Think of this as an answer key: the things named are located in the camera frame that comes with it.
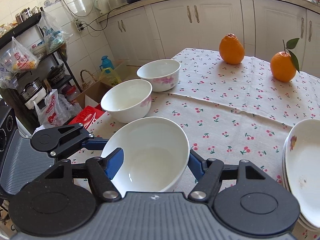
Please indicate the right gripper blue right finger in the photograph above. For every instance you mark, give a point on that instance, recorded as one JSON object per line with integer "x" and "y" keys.
{"x": 197, "y": 165}

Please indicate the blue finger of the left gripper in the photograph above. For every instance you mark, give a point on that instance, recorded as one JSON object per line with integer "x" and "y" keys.
{"x": 94, "y": 144}

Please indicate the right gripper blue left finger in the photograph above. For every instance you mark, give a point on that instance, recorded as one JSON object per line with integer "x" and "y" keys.
{"x": 113, "y": 162}

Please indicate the white floral bowl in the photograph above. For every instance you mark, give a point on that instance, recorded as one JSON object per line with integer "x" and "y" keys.
{"x": 156, "y": 153}
{"x": 128, "y": 101}
{"x": 162, "y": 74}

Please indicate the white kitchen cabinets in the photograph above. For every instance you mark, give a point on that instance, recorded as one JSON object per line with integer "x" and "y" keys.
{"x": 156, "y": 29}

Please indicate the lower white plates stack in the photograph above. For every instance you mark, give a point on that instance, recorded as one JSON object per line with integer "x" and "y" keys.
{"x": 296, "y": 208}

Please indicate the red cardboard box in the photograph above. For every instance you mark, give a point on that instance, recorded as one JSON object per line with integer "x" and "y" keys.
{"x": 88, "y": 116}

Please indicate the brown open cardboard box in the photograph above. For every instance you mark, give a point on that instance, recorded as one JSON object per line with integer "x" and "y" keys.
{"x": 101, "y": 94}

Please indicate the red white plastic bag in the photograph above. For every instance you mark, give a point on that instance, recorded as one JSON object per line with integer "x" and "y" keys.
{"x": 57, "y": 110}

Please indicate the wicker basket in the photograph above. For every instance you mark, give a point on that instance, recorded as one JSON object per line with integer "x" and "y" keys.
{"x": 87, "y": 79}

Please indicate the cherry print tablecloth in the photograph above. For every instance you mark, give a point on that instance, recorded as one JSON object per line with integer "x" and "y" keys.
{"x": 228, "y": 113}

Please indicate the yellow plastic bag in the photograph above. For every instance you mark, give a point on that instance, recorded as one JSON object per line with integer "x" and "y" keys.
{"x": 109, "y": 77}

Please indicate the blue thermos jug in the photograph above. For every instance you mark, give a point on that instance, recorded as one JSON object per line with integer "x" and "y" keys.
{"x": 106, "y": 65}

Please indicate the hanging clear snack bag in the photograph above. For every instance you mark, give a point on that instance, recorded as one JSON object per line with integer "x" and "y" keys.
{"x": 19, "y": 59}

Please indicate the black metal shelf rack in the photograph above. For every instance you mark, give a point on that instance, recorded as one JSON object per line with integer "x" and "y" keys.
{"x": 23, "y": 89}

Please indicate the hanging blue print bag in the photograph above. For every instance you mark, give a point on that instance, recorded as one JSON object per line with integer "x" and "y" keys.
{"x": 53, "y": 34}

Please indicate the bumpy orange without leaf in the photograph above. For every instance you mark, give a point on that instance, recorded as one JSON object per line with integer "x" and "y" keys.
{"x": 231, "y": 50}

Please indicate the orange with green leaves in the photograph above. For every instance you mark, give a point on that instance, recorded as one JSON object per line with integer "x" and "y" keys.
{"x": 285, "y": 64}

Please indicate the white electric kettle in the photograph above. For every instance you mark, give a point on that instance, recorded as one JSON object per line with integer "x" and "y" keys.
{"x": 101, "y": 6}

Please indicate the white wall power strip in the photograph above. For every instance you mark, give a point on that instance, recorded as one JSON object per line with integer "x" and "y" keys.
{"x": 78, "y": 25}

